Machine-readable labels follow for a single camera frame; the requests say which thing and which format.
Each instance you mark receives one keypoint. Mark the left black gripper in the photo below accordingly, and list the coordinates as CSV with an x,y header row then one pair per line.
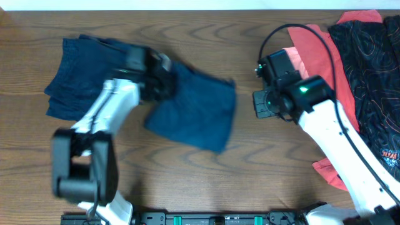
x,y
165,92

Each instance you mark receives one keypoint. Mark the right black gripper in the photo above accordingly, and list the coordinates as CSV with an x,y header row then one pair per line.
x,y
263,111

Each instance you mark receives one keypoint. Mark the navy shorts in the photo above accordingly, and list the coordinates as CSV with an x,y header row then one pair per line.
x,y
201,113
85,65

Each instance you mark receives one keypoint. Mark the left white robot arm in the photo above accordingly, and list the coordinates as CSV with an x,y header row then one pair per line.
x,y
84,167

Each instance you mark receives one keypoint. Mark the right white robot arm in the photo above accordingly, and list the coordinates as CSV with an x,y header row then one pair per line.
x,y
311,104

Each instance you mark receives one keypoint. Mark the red orange shorts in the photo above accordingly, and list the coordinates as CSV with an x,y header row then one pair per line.
x,y
309,57

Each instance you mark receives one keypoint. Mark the folded navy shorts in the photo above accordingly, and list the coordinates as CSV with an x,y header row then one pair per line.
x,y
85,65

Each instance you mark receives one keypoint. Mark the black patterned shorts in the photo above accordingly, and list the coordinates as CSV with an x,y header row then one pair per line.
x,y
370,56

